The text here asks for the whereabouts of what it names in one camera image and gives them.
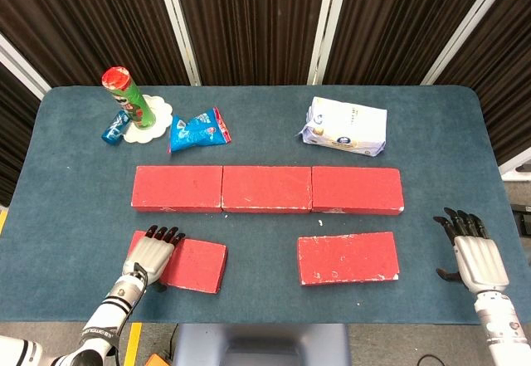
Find blue felt table cover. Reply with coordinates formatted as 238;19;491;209
0;85;510;326

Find small blue snack tube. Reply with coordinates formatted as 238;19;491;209
100;110;131;146

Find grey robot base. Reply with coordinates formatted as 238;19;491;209
172;323;352;366

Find black floor cable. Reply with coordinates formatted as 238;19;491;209
167;324;180;358
414;354;447;366

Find green Pringles can red lid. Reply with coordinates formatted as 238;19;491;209
100;66;158;130

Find dark brown ribbed partition panel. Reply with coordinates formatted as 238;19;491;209
322;0;501;87
0;61;42;208
0;0;192;89
170;0;333;87
431;0;531;167

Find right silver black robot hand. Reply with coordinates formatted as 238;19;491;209
432;207;510;295

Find black equipment box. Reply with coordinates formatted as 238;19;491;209
509;203;531;237

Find white partition foot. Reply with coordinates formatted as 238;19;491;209
499;160;531;183

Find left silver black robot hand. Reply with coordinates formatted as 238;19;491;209
121;224;187;292

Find blue Oreo snack bag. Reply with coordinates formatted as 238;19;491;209
167;106;232;154

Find white scalloped doily plate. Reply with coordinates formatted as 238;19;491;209
122;94;173;145

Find white tissue pack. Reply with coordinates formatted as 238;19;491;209
295;95;388;158

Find orange device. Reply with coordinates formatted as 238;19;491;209
145;352;175;366

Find white partition frame post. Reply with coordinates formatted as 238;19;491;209
153;0;203;87
420;0;522;86
0;33;51;100
306;0;353;86

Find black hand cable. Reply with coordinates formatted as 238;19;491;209
105;270;149;359

